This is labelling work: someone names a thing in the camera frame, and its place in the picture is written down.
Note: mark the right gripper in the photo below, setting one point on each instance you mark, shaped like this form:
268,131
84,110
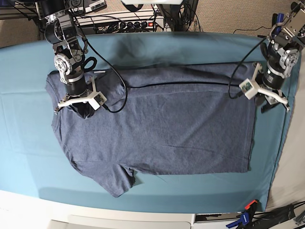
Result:
78,97

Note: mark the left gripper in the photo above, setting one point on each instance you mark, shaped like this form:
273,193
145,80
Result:
269,93

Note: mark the blue-grey T-shirt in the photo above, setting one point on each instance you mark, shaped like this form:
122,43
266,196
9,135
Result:
170,121

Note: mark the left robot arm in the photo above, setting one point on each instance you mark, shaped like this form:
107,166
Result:
286,40

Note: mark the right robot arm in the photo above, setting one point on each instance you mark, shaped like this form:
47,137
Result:
70,47

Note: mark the teal table cloth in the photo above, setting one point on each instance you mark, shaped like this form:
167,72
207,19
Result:
33,164

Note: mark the white power strip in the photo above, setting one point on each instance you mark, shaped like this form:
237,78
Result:
153,25

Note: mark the white foam board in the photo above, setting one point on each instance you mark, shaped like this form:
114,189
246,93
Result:
80,222

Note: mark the blue orange clamp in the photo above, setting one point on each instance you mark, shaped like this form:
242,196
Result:
246,217

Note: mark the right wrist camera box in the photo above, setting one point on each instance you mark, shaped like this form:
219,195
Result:
98,99

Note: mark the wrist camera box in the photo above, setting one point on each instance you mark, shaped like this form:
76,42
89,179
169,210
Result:
98,99
249,88

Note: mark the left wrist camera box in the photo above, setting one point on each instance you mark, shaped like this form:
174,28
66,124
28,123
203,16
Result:
249,88

